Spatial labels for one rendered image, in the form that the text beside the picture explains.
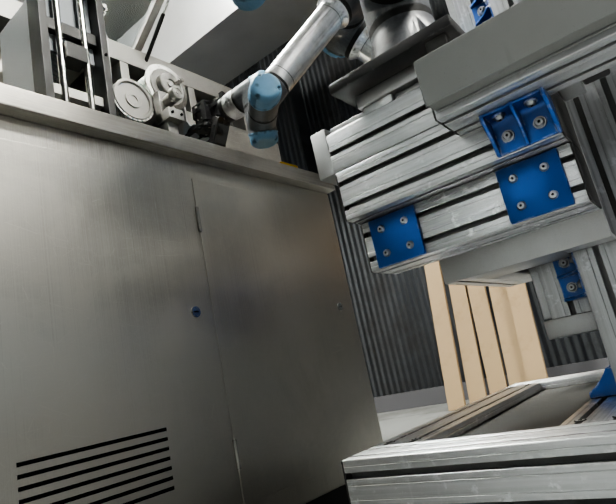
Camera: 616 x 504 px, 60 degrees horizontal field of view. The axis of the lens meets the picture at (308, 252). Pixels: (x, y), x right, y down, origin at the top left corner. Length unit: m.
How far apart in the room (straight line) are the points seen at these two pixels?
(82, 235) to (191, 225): 0.25
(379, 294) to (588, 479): 3.62
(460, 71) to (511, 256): 0.34
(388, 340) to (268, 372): 3.07
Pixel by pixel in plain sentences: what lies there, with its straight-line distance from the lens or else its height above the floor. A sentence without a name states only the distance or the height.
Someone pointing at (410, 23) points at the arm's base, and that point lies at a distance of 0.97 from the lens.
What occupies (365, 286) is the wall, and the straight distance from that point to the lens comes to 4.29.
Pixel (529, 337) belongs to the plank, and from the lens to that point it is 3.30.
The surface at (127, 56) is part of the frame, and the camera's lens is 2.16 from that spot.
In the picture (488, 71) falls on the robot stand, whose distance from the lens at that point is 0.72.
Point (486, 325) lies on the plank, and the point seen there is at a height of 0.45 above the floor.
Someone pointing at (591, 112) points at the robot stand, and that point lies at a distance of 1.00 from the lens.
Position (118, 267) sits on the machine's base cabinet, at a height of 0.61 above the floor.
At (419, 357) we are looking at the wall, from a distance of 4.10.
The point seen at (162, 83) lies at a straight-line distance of 1.64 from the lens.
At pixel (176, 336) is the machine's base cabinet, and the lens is 1.03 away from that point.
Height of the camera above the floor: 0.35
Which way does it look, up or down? 13 degrees up
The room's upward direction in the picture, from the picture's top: 12 degrees counter-clockwise
